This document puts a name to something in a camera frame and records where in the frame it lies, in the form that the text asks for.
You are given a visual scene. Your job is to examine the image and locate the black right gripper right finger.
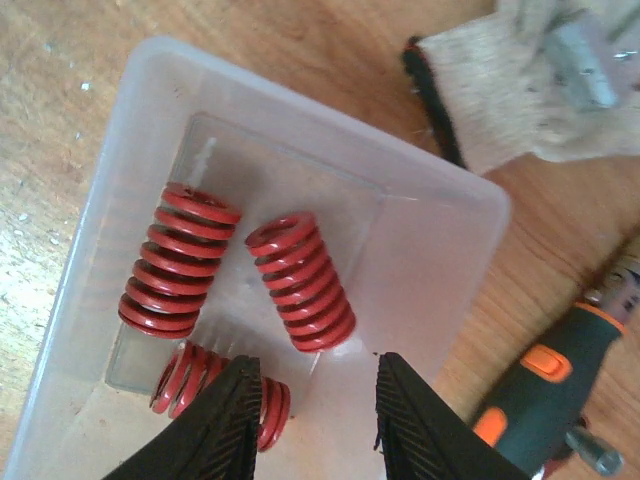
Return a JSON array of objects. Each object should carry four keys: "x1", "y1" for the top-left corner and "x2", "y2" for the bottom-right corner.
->
[{"x1": 374, "y1": 352, "x2": 528, "y2": 480}]

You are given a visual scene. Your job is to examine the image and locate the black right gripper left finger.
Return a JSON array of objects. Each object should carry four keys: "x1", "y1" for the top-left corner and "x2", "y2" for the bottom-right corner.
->
[{"x1": 106, "y1": 355, "x2": 262, "y2": 480}]

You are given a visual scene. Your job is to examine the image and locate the clear tray of red parts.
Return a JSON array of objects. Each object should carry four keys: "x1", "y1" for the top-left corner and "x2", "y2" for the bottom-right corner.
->
[{"x1": 5, "y1": 37, "x2": 509, "y2": 479}]

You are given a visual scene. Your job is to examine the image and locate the white work gloves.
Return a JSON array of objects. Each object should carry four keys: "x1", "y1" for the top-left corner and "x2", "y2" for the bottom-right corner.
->
[{"x1": 402, "y1": 1, "x2": 639, "y2": 174}]

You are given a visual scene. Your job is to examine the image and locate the grey metal block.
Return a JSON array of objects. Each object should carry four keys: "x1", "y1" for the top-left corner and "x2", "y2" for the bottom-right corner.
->
[{"x1": 543, "y1": 9, "x2": 620, "y2": 111}]

